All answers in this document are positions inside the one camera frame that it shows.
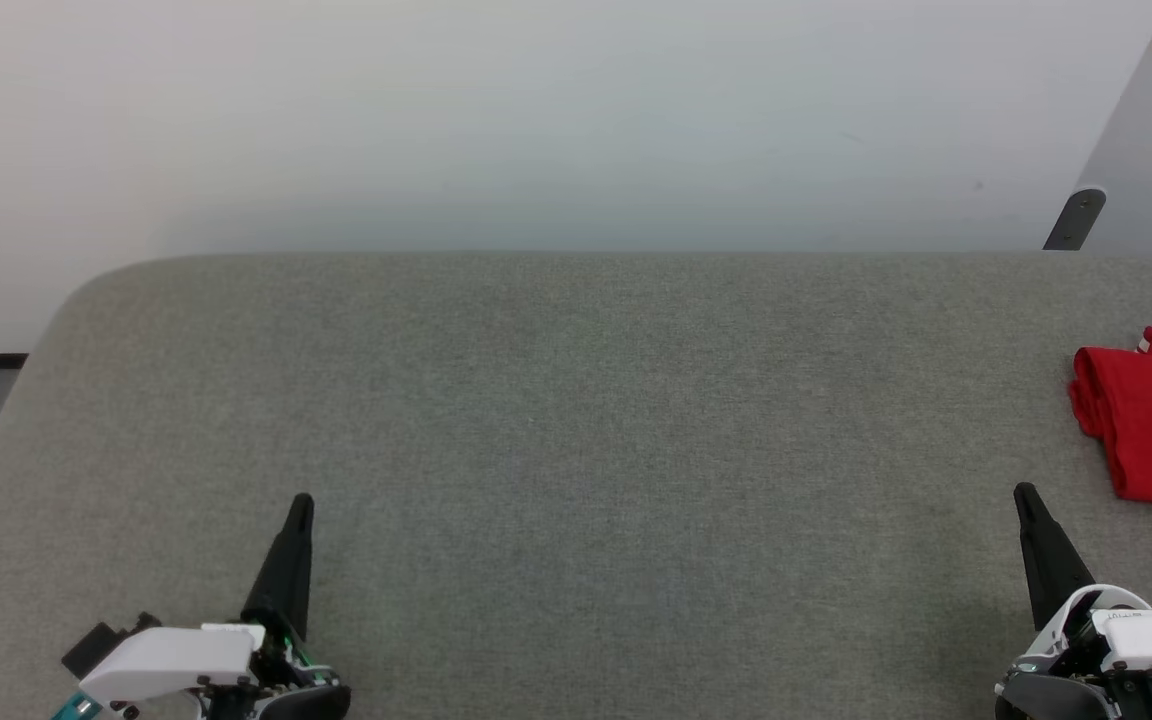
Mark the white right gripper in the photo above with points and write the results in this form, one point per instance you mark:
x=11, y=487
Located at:
x=1076, y=660

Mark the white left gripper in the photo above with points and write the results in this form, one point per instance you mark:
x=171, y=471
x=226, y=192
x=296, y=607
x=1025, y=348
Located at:
x=176, y=655

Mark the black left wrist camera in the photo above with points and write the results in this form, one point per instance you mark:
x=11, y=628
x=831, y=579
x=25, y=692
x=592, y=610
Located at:
x=91, y=648

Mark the dark grey metal bracket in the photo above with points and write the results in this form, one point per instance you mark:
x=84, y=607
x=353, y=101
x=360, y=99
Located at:
x=1076, y=220

